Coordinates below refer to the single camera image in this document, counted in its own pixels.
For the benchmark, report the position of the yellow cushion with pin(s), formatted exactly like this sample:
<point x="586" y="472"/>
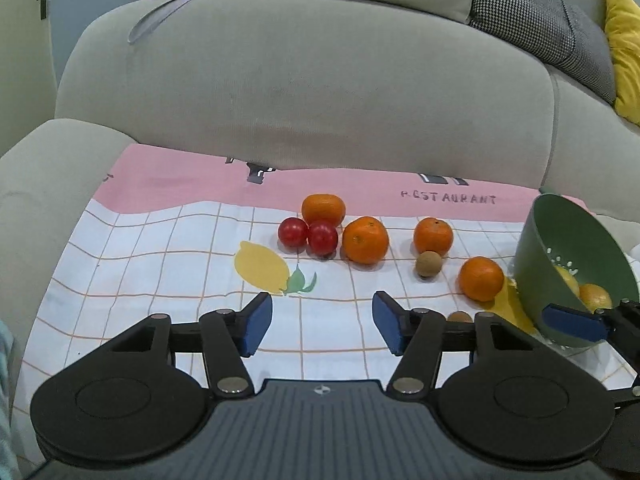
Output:
<point x="625" y="45"/>

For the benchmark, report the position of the teal striped cloth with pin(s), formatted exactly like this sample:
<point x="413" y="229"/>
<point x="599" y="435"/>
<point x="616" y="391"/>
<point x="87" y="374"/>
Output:
<point x="6" y="400"/>

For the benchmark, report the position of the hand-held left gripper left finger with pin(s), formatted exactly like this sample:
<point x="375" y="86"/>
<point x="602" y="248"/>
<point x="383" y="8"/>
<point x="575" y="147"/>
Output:
<point x="256" y="325"/>

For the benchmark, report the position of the dark cross-shaped wall fixture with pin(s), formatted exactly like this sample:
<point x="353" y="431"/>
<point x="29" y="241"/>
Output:
<point x="44" y="2"/>

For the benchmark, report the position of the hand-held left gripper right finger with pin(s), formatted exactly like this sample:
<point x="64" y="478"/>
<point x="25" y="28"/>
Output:
<point x="387" y="322"/>

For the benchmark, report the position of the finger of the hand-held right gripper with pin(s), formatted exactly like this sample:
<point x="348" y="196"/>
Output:
<point x="572" y="322"/>

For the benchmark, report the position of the pink white printed cloth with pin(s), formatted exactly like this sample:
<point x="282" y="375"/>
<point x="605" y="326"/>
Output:
<point x="175" y="240"/>

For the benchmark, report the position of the houndstooth grey cushion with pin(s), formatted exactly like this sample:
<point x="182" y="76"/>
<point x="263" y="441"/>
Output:
<point x="540" y="20"/>

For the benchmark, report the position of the orange mandarin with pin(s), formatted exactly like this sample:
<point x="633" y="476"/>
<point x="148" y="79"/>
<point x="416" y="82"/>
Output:
<point x="595" y="297"/>
<point x="433" y="236"/>
<point x="323" y="209"/>
<point x="365" y="240"/>
<point x="481" y="278"/>

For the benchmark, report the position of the brown round longan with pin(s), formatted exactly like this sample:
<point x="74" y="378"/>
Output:
<point x="459" y="317"/>
<point x="429" y="265"/>

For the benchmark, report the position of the green colander bowl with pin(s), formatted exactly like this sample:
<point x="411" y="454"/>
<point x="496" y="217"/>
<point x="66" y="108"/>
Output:
<point x="550" y="240"/>

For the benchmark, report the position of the yellow lemon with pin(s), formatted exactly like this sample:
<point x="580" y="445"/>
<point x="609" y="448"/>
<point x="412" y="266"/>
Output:
<point x="567" y="280"/>

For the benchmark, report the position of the red tomato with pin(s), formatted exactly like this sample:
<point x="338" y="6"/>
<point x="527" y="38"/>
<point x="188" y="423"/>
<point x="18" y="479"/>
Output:
<point x="292" y="232"/>
<point x="322" y="237"/>

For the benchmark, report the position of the grey-green sofa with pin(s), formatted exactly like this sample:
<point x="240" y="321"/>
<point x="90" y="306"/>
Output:
<point x="300" y="85"/>

